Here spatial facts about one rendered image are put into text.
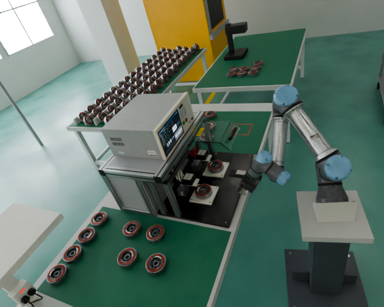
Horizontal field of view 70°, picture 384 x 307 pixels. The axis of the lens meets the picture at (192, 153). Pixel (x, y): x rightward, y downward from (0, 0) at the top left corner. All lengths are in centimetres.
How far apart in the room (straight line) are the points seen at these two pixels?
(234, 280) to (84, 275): 110
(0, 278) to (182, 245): 82
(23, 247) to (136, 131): 74
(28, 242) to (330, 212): 142
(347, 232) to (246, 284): 95
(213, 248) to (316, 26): 569
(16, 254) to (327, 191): 144
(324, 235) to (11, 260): 142
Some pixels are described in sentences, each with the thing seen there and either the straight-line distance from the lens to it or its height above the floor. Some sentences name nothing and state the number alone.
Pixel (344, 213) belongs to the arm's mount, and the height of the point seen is 81.
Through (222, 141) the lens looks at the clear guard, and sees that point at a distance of 169.
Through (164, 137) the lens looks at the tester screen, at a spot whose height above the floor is 123.
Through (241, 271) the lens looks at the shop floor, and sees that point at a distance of 231.
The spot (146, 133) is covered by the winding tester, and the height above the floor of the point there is 130.
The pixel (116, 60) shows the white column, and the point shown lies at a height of 71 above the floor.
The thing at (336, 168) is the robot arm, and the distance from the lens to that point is 141.
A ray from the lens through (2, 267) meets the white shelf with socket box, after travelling 139.
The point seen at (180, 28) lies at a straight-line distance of 523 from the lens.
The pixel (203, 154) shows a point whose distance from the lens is 184.
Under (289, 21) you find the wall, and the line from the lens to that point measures 664.
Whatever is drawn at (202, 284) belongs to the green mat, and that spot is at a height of 75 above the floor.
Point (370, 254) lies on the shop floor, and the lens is 247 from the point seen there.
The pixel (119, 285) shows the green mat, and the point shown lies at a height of 75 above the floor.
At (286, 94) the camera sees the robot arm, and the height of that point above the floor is 135.
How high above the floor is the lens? 202
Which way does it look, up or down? 36 degrees down
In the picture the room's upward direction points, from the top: 16 degrees counter-clockwise
